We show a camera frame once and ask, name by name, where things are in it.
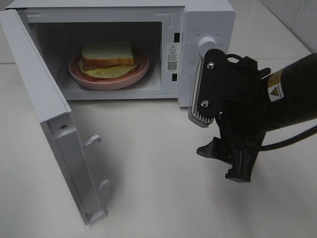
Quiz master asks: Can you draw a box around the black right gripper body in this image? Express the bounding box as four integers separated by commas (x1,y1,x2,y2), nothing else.
197,56,270,159

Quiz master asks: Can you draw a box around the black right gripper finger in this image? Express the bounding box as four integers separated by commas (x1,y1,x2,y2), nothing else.
225,147,258,183

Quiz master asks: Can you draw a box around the pink round plate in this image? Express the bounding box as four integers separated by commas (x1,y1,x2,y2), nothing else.
69,49,150,91

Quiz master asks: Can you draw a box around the toast sandwich with lettuce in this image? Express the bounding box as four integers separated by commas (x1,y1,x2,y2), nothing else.
79,41,139,81

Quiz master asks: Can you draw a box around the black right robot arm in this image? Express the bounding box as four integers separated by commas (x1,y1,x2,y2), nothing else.
192,49,317,182

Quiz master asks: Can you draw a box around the upper white power knob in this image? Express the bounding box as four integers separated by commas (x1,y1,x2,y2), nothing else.
197,35,218,58

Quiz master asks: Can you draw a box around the white warning label sticker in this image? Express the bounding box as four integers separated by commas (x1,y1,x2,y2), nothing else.
165,43,180,73

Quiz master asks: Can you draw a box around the white microwave oven body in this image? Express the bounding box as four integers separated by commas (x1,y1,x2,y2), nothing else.
5,0,236,107

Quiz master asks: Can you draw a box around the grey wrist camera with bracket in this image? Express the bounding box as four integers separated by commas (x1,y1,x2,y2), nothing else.
188,49,228,127

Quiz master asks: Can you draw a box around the black camera cable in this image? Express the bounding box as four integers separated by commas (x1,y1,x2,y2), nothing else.
222,53,317,169

